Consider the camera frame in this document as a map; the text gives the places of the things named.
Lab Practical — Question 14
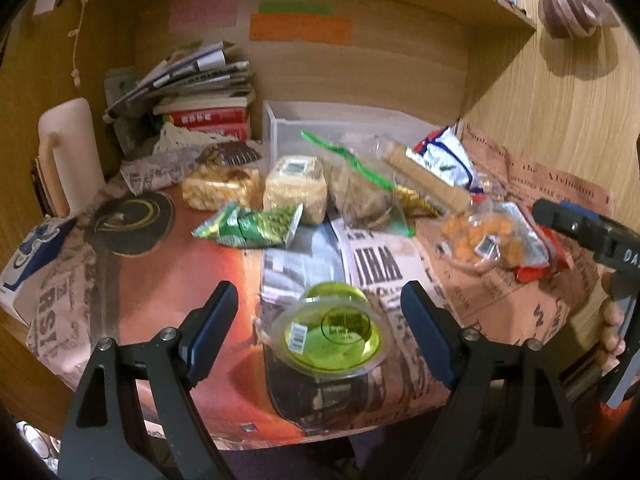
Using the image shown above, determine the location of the blue white red snack bag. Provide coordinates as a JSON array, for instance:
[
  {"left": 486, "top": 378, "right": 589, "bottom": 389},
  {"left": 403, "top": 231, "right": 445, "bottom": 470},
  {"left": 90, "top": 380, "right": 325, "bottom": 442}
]
[{"left": 406, "top": 127, "right": 480, "bottom": 191}]

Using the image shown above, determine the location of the orange sticky note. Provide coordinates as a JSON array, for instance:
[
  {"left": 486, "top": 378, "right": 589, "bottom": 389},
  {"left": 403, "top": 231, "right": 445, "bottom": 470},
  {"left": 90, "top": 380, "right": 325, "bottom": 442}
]
[{"left": 248, "top": 13, "right": 352, "bottom": 47}]

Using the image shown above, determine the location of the green peas snack bag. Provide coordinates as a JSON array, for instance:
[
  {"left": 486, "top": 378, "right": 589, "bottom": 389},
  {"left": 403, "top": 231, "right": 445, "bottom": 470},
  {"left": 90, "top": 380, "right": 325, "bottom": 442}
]
[{"left": 192, "top": 203, "right": 304, "bottom": 249}]

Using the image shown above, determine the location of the green sticky note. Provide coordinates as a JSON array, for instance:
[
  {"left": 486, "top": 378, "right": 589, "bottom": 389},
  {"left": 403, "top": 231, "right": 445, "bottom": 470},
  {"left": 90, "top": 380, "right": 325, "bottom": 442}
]
[{"left": 258, "top": 0, "right": 333, "bottom": 15}]

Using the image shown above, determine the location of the green jelly cup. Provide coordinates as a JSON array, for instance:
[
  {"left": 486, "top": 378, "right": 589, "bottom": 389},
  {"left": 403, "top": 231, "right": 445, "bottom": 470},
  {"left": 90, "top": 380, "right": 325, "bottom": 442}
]
[{"left": 266, "top": 282, "right": 392, "bottom": 379}]

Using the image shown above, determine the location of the round wooden wall ornament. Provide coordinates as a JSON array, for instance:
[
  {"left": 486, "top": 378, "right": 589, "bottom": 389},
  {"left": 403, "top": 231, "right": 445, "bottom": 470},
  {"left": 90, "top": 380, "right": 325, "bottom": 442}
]
[{"left": 538, "top": 0, "right": 620, "bottom": 39}]

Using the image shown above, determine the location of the stack of books and papers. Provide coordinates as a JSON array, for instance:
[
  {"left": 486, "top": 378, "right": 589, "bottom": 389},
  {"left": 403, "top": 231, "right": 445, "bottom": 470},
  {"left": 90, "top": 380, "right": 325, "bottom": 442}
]
[{"left": 103, "top": 40, "right": 255, "bottom": 124}]

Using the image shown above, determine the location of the brown nut brittle pack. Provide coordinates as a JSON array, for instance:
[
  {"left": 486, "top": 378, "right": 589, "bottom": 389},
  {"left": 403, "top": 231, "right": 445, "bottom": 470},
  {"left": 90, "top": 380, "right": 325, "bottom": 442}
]
[{"left": 181, "top": 164, "right": 262, "bottom": 211}]

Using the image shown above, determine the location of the pink sticky note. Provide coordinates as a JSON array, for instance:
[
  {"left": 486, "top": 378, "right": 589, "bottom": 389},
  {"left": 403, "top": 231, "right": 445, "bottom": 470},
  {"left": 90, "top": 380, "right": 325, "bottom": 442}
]
[{"left": 168, "top": 0, "right": 238, "bottom": 34}]

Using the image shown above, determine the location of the wafer roll pack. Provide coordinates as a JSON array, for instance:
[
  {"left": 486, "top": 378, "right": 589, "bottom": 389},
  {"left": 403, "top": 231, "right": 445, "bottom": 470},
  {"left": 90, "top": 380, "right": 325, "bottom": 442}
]
[{"left": 382, "top": 141, "right": 472, "bottom": 214}]

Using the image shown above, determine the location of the clear plastic storage box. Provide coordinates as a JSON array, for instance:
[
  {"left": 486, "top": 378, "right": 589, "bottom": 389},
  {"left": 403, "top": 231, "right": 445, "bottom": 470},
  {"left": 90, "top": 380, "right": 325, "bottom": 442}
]
[{"left": 262, "top": 101, "right": 438, "bottom": 164}]

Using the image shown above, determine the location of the orange snack clear bag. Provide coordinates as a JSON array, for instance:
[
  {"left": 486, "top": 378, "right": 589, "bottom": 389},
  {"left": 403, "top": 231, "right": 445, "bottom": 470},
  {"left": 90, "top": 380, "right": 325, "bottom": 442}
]
[{"left": 437, "top": 198, "right": 572, "bottom": 283}]

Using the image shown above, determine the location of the beige rice cracker pack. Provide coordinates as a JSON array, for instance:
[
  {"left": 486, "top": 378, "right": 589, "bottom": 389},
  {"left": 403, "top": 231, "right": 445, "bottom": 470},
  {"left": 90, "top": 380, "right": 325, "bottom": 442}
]
[{"left": 262, "top": 155, "right": 329, "bottom": 226}]

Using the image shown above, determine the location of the person right hand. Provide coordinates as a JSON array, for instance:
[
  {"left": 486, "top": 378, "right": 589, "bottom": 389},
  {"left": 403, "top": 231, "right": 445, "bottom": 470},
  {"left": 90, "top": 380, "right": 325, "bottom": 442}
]
[{"left": 596, "top": 272, "right": 626, "bottom": 374}]

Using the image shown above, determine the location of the white lace cloth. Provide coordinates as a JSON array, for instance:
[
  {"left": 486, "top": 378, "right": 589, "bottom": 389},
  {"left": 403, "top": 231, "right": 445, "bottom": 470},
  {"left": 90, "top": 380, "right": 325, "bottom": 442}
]
[{"left": 152, "top": 122, "right": 238, "bottom": 154}]

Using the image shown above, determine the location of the hanging bead string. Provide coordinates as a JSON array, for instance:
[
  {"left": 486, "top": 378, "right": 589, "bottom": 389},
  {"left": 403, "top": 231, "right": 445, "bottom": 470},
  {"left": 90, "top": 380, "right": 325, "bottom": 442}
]
[{"left": 67, "top": 0, "right": 91, "bottom": 89}]

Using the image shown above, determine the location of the clear green-zip snack bag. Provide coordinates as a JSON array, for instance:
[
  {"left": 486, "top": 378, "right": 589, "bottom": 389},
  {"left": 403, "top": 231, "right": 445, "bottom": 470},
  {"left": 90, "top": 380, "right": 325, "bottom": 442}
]
[{"left": 300, "top": 131, "right": 414, "bottom": 237}]

